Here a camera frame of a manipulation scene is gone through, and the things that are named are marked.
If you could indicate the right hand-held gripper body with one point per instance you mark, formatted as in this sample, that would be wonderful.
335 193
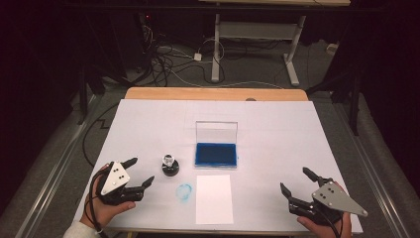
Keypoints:
333 198

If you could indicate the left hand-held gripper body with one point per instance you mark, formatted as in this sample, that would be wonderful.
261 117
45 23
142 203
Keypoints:
114 178

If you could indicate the black stamp with crystal knob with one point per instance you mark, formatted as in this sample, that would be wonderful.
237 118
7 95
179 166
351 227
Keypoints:
170 167

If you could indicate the white paper sheet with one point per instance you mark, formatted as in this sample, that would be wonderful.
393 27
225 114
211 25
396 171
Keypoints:
214 201

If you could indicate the blue plastic box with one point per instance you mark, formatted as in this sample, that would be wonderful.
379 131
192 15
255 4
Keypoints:
215 154

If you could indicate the person's left hand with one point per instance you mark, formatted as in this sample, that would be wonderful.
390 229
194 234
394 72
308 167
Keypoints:
107 213

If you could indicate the person's right hand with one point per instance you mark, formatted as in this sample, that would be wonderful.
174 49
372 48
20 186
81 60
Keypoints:
317 231

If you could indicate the white table cover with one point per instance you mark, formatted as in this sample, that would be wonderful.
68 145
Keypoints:
274 139

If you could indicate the black stand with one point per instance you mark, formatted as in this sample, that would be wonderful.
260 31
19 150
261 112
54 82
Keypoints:
82 95
354 105

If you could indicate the black curtain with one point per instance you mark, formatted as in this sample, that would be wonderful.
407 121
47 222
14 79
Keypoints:
393 82
33 82

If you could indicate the white power adapter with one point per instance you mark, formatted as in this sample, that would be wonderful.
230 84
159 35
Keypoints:
197 57

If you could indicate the metal floor rail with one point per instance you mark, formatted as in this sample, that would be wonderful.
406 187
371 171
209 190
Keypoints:
373 185
49 185

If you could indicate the white desk frame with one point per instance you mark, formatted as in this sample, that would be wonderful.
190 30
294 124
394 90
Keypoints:
257 30

